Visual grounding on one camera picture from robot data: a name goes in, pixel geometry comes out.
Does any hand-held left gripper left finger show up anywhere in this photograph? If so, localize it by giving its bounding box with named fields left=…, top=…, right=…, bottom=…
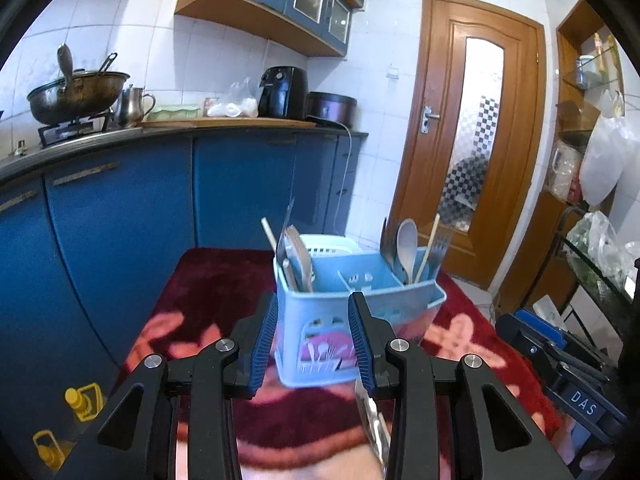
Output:
left=55, top=290, right=279, bottom=480

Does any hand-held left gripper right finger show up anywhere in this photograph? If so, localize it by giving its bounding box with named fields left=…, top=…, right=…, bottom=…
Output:
left=348, top=291, right=576, bottom=480

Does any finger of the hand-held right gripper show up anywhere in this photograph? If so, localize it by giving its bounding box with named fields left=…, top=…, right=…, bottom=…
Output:
left=496, top=310, right=570, bottom=360

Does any light blue plastic utensil box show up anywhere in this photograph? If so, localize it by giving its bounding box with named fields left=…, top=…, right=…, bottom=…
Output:
left=273, top=234, right=447, bottom=388

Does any large silver fork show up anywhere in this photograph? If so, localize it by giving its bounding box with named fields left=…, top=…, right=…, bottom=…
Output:
left=354, top=379, right=392, bottom=478

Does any beige wooden spoon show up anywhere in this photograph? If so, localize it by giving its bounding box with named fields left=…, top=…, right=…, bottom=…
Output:
left=285, top=225, right=316, bottom=293

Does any wooden chopstick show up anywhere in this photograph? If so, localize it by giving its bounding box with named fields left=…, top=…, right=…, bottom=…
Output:
left=416, top=213, right=441, bottom=282
left=261, top=217, right=282, bottom=262

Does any white spoon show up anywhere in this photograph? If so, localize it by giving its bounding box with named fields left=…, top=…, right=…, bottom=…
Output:
left=396, top=218, right=419, bottom=286

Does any silver table knife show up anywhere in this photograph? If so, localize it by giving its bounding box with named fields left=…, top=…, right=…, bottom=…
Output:
left=279, top=199, right=297, bottom=273

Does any red floral blanket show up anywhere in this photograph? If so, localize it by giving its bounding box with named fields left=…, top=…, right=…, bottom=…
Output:
left=107, top=247, right=563, bottom=480

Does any black metal rack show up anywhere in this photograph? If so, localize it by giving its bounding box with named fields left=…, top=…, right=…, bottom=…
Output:
left=520, top=204, right=640, bottom=323

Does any bag of green vegetables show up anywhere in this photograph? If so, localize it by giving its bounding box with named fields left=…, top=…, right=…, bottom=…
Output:
left=566, top=211, right=626, bottom=273

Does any pink and white packet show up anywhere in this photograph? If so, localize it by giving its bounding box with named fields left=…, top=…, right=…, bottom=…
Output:
left=549, top=140, right=585, bottom=202

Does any wooden door with glass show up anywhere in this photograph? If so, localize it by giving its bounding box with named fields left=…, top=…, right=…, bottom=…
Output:
left=389, top=0, right=547, bottom=292

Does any blue kitchen base cabinet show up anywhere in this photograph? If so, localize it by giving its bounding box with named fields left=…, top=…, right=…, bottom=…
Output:
left=0, top=127, right=369, bottom=463

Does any yellow oil bottle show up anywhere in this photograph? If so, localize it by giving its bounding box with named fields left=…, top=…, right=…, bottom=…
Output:
left=32, top=429, right=72, bottom=472
left=64, top=382, right=109, bottom=423

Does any large white plastic bag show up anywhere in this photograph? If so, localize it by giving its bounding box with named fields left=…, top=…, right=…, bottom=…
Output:
left=579, top=90, right=640, bottom=207

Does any cardboard box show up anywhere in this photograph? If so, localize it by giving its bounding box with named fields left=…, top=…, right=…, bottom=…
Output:
left=555, top=99, right=602, bottom=134

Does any wooden cutting board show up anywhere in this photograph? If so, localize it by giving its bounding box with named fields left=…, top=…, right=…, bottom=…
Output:
left=141, top=116, right=312, bottom=129

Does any dark rice cooker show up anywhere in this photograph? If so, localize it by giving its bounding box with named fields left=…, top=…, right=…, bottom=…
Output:
left=305, top=91, right=359, bottom=129

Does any clear plastic bag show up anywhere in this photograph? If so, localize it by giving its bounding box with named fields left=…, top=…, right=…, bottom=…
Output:
left=206, top=77, right=260, bottom=119

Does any green container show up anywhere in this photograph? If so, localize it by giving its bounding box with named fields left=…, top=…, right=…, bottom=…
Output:
left=147, top=104, right=202, bottom=122

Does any black air fryer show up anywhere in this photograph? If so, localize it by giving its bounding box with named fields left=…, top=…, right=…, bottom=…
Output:
left=257, top=65, right=309, bottom=121

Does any glass jar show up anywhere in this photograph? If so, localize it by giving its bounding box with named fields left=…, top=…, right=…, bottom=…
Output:
left=574, top=54, right=597, bottom=90

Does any metal kettle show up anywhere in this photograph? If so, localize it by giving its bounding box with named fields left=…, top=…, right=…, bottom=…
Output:
left=116, top=84, right=157, bottom=129

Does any gas stove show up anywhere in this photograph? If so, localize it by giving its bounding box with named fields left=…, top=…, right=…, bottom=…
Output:
left=37, top=111, right=117, bottom=149

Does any wooden shelf unit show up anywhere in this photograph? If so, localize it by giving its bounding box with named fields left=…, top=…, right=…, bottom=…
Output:
left=541, top=0, right=635, bottom=288

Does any dark wok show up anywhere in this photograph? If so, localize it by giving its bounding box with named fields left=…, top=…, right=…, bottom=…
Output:
left=26, top=71, right=132, bottom=126

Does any metal ladle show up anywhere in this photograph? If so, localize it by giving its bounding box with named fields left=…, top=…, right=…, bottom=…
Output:
left=56, top=43, right=77, bottom=97

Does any white power cable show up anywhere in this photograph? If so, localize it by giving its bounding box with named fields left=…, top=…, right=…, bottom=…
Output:
left=332, top=122, right=355, bottom=233

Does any metal door handle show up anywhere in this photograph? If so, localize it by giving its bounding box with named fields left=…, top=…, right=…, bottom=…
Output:
left=419, top=105, right=442, bottom=135

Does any blue wall cabinet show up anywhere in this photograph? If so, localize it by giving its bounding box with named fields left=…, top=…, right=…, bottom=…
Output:
left=174, top=0, right=372, bottom=59

